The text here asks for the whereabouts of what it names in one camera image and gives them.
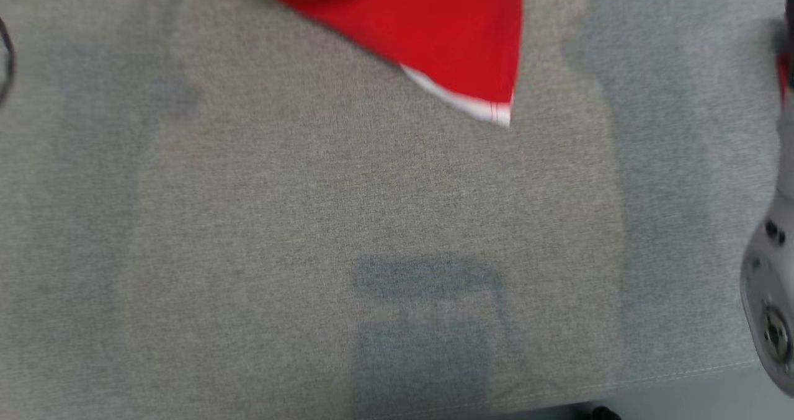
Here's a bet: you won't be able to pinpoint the grey fabric sofa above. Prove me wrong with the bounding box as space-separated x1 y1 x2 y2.
0 0 794 420

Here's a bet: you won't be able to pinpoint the red shorts with white waistband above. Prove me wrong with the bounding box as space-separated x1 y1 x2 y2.
239 0 525 128

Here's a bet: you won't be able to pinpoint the small black object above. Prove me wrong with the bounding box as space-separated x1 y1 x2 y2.
574 404 621 420

